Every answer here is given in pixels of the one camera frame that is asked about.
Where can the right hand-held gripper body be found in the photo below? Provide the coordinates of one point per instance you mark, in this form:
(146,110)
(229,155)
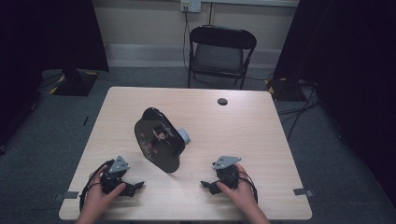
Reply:
(225,161)

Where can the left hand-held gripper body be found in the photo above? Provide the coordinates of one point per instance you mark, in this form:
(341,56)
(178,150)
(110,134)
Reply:
(118,165)

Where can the grey wiping cloth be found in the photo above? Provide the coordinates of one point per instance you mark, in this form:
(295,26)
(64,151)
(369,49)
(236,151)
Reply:
(184,135)

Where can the person's right hand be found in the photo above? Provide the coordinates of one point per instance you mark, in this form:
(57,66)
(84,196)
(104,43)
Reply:
(244,196)

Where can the person's left hand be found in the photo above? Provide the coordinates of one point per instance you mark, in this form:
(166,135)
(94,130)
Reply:
(96,199)

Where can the small black floor object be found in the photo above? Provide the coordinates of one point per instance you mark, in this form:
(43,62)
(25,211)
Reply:
(86,120)

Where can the grey tape strip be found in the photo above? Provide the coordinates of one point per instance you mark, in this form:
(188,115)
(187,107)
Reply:
(302,192)
(70,195)

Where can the black round table grommet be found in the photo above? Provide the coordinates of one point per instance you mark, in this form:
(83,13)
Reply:
(222,101)

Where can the black stand base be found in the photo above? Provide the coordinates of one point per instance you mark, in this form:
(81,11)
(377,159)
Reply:
(76,84)
(285,90)

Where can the black folding chair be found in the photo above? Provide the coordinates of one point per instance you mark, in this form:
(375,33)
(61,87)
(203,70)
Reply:
(222,39)

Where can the dark curtain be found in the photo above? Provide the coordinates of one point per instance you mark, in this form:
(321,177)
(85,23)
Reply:
(351,62)
(46,37)

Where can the white wall socket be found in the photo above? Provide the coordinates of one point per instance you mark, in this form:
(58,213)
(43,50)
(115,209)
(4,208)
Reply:
(190,5)

